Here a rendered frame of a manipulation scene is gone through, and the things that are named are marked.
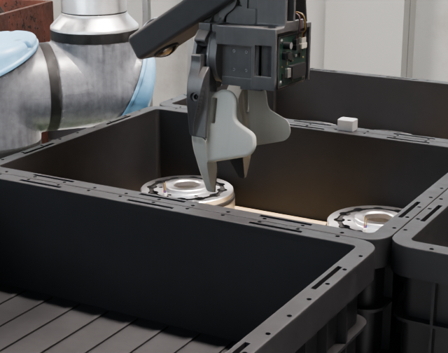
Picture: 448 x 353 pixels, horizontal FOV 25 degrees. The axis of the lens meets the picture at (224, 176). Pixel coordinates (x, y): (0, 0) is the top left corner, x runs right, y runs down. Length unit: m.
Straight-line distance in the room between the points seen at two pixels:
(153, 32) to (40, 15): 3.39
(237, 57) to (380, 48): 2.83
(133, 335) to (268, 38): 0.27
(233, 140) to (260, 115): 0.07
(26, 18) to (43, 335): 3.40
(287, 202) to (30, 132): 0.37
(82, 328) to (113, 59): 0.53
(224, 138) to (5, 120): 0.46
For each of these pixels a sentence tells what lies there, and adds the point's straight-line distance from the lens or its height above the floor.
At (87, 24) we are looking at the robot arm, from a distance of 1.31.
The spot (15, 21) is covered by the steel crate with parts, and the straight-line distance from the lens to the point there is 4.13.
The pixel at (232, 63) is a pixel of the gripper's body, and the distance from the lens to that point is 0.89.
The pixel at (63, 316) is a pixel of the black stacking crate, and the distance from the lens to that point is 0.89.
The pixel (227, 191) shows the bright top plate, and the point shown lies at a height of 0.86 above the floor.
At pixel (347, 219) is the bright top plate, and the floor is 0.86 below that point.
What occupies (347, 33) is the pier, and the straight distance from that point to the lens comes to 3.75.
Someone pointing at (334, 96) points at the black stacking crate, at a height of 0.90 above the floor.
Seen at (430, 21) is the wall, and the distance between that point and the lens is 3.75.
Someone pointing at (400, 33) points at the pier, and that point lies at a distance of 3.67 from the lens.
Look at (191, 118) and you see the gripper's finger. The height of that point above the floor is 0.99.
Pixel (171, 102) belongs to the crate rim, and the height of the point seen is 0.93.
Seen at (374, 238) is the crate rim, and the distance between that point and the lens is 0.77.
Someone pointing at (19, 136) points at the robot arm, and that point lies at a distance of 1.31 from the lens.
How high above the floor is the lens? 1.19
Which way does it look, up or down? 17 degrees down
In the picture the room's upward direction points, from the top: straight up
